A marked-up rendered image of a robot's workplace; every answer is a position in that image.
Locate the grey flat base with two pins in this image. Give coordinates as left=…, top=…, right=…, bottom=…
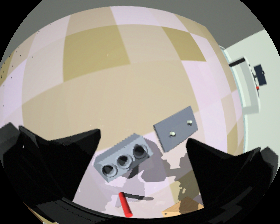
left=153, top=105, right=199, bottom=153

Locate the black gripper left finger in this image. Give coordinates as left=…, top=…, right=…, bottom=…
left=18, top=125, right=101, bottom=201

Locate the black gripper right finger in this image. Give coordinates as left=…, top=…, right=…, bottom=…
left=185, top=137, right=261, bottom=208

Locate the dark red peg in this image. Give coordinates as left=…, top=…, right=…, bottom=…
left=119, top=192, right=132, bottom=217

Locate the grey plate with round hole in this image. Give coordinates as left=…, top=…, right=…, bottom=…
left=93, top=133, right=153, bottom=183

